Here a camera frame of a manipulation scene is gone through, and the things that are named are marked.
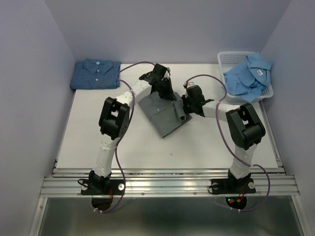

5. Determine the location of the grey long sleeve shirt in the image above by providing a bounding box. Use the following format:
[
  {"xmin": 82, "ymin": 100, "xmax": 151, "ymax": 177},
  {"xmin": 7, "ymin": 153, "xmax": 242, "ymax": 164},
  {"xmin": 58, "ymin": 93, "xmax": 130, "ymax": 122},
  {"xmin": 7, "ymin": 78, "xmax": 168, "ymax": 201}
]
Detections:
[{"xmin": 138, "ymin": 92, "xmax": 192, "ymax": 138}]

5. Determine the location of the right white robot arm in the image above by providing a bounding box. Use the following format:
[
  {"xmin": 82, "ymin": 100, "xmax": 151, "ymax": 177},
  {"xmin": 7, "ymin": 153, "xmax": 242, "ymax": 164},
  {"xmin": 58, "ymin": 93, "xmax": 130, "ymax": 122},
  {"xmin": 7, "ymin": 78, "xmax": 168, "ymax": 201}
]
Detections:
[{"xmin": 182, "ymin": 83, "xmax": 266, "ymax": 195}]

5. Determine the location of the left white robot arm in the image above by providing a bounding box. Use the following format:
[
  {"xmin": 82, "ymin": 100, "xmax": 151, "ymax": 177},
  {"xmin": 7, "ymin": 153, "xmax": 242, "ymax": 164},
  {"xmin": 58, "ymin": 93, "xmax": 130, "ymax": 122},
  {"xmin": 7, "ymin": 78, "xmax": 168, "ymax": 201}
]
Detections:
[{"xmin": 78, "ymin": 63, "xmax": 176, "ymax": 195}]

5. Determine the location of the white plastic basket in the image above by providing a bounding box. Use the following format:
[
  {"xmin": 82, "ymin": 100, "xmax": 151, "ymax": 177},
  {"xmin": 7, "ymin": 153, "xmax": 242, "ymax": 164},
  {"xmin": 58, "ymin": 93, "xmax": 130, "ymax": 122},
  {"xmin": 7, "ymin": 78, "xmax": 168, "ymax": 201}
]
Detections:
[{"xmin": 217, "ymin": 51, "xmax": 275, "ymax": 104}]

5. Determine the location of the light blue shirt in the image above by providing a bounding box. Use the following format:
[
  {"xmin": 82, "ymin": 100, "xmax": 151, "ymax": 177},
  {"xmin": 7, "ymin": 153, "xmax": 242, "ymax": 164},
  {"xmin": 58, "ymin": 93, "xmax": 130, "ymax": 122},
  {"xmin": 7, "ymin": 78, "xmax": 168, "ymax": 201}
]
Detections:
[{"xmin": 221, "ymin": 52, "xmax": 274, "ymax": 103}]

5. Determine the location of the folded blue checkered shirt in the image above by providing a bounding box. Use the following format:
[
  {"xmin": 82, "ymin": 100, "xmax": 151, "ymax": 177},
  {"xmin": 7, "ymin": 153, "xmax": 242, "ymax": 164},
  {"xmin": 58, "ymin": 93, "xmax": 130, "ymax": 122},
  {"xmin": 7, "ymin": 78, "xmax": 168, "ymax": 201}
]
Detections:
[{"xmin": 69, "ymin": 59, "xmax": 121, "ymax": 90}]

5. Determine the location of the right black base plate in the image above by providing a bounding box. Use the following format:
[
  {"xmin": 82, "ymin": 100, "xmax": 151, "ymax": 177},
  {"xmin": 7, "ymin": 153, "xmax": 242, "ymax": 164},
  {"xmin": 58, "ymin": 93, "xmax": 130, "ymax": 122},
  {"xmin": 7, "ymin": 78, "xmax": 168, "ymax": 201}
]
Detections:
[{"xmin": 209, "ymin": 178, "xmax": 256, "ymax": 195}]

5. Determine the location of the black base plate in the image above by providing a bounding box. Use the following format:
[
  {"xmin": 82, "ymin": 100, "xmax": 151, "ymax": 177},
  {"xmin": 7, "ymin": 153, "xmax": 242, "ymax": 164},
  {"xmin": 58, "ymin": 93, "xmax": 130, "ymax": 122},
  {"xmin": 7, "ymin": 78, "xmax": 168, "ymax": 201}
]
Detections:
[
  {"xmin": 209, "ymin": 178, "xmax": 256, "ymax": 195},
  {"xmin": 77, "ymin": 178, "xmax": 125, "ymax": 197}
]

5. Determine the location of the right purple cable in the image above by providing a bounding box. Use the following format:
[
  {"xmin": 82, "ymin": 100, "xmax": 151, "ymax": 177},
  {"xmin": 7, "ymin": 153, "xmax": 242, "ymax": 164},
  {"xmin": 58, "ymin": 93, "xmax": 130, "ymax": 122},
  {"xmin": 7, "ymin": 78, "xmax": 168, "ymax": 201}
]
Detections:
[{"xmin": 184, "ymin": 75, "xmax": 273, "ymax": 213}]

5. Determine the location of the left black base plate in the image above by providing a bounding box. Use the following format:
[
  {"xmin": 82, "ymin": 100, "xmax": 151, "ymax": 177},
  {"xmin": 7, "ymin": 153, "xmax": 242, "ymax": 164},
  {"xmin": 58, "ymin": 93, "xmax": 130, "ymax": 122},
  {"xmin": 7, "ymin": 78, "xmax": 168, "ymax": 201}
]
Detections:
[{"xmin": 77, "ymin": 178, "xmax": 125, "ymax": 197}]

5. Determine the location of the aluminium mounting rail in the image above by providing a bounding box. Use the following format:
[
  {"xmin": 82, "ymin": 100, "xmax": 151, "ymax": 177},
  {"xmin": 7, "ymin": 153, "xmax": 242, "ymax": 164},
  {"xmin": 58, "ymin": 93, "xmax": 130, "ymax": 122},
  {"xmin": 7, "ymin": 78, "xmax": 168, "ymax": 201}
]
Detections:
[{"xmin": 39, "ymin": 98, "xmax": 301, "ymax": 197}]

